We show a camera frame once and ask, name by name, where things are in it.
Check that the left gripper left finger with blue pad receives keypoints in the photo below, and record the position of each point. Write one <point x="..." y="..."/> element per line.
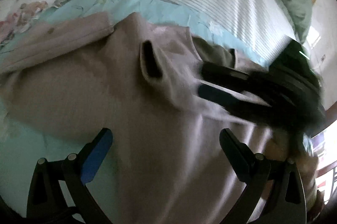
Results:
<point x="58" y="191"/>

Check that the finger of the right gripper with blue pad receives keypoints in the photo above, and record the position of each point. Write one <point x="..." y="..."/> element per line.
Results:
<point x="249" y="111"/>

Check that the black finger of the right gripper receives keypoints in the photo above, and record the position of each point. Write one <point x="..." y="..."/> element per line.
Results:
<point x="229" y="77"/>

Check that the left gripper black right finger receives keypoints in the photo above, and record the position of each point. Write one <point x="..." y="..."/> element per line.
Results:
<point x="286" y="201"/>

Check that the dusty pink small garment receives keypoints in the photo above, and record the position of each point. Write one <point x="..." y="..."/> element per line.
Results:
<point x="140" y="80"/>

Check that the person's right hand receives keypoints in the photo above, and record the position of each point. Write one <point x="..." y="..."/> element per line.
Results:
<point x="305" y="173"/>

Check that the light blue floral bedsheet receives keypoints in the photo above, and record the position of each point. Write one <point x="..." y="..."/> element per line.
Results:
<point x="22" y="145"/>

